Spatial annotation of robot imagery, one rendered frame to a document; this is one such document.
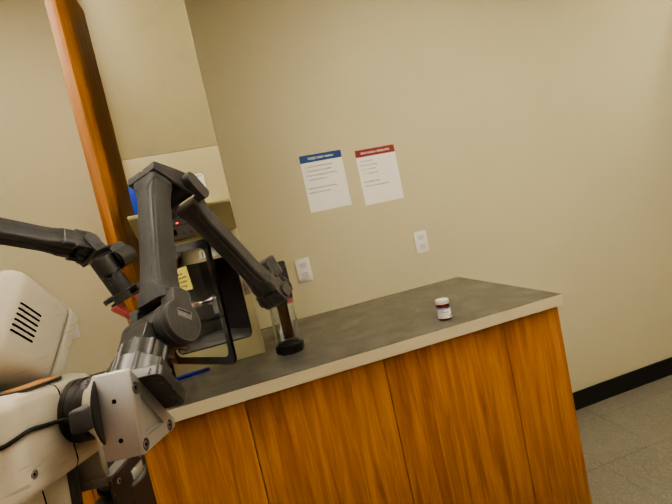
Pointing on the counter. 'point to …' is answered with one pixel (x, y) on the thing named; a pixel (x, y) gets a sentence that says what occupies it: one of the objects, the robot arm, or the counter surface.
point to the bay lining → (232, 295)
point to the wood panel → (94, 127)
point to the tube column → (149, 76)
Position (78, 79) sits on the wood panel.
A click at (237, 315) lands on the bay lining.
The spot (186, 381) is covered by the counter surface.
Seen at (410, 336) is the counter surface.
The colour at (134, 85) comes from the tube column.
